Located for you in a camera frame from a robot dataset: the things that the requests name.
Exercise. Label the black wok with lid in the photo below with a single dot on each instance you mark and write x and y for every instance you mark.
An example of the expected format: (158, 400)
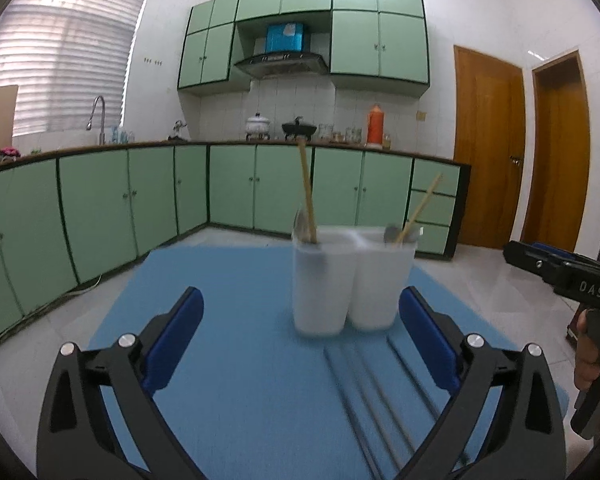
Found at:
(298, 129)

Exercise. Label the green kitchen cabinets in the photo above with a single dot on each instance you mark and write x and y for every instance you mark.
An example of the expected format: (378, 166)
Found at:
(69, 218)
(368, 45)

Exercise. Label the orange thermos flask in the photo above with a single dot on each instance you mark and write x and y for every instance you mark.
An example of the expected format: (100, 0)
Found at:
(375, 127)

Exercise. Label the black chopstick gold band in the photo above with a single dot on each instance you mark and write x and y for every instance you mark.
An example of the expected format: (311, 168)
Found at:
(354, 422)

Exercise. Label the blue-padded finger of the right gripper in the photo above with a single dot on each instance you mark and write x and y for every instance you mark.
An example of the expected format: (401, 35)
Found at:
(547, 252)

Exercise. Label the black range hood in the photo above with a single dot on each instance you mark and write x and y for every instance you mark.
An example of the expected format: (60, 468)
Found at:
(283, 63)

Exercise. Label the grey chopstick left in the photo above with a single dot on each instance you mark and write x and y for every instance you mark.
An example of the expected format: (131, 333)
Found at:
(375, 409)

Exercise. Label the bamboo chopstick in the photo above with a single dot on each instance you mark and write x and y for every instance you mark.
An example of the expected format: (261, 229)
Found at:
(308, 200)
(408, 226)

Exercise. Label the black chopstick decorated end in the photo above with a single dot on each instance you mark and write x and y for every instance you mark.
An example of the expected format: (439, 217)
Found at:
(430, 406)

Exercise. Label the blue tablecloth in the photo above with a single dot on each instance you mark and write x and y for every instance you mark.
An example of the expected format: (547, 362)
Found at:
(251, 398)

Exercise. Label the silver cartoon-handle spoon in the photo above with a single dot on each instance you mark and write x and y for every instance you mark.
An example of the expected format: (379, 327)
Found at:
(392, 233)

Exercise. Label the person's right hand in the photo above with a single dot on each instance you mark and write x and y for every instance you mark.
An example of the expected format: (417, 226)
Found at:
(587, 360)

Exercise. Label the jars on counter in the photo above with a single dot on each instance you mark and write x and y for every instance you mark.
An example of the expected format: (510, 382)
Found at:
(326, 133)

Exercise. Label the green upper kitchen cabinets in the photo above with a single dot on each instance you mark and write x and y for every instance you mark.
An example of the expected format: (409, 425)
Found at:
(368, 45)

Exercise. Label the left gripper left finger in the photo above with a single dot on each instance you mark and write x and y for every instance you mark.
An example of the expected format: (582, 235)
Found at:
(76, 439)

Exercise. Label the wooden door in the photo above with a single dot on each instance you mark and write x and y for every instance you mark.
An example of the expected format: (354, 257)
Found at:
(490, 136)
(562, 154)

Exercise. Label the white cooking pot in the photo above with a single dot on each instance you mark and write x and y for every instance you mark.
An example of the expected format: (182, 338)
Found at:
(257, 127)

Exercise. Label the blue box above hood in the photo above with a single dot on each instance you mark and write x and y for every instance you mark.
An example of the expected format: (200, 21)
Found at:
(290, 36)

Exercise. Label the pink cloth on counter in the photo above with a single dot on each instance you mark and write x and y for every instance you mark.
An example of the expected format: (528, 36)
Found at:
(9, 153)

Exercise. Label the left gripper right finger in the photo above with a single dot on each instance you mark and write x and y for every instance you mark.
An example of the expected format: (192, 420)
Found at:
(502, 420)

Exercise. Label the white twin utensil holder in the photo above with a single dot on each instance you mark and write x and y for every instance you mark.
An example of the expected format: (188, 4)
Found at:
(349, 276)

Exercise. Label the white window blind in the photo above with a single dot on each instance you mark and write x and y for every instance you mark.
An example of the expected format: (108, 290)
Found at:
(70, 60)

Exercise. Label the green lower kitchen cabinets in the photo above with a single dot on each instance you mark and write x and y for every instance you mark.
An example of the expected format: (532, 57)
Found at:
(69, 218)

